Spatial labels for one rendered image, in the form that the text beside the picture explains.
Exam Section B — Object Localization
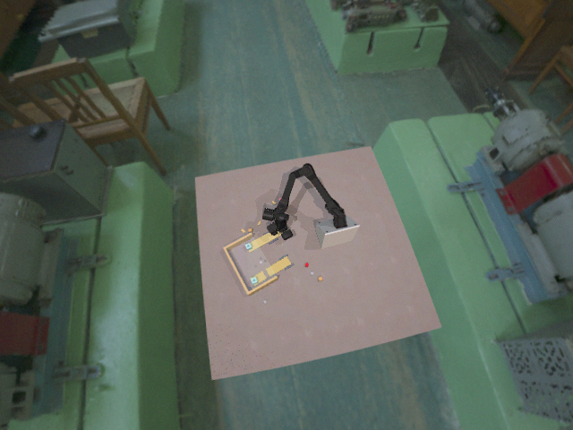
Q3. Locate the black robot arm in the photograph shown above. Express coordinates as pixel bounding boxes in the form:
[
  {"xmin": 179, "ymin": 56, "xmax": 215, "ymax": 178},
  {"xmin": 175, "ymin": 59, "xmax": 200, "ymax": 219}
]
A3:
[{"xmin": 262, "ymin": 163, "xmax": 348, "ymax": 236}]

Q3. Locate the yellow crosshatched strip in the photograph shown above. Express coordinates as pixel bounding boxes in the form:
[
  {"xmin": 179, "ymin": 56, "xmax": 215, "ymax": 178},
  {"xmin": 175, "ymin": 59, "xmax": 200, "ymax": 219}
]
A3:
[{"xmin": 271, "ymin": 257, "xmax": 292, "ymax": 274}]

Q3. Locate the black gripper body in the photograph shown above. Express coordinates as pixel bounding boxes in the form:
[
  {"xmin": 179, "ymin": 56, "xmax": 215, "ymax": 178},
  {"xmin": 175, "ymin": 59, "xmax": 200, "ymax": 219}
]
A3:
[{"xmin": 276, "ymin": 221, "xmax": 293, "ymax": 240}]

